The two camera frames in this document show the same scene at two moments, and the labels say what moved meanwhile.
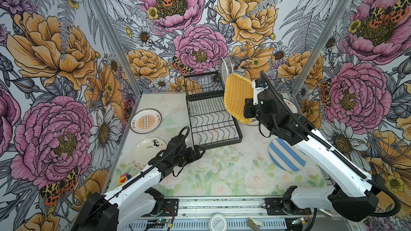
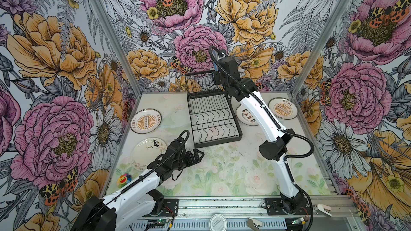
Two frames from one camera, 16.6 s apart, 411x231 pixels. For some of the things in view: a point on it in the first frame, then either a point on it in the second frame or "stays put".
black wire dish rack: (211, 125) stays put
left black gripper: (192, 158) stays put
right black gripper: (250, 104) → (217, 74)
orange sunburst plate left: (145, 121) stays put
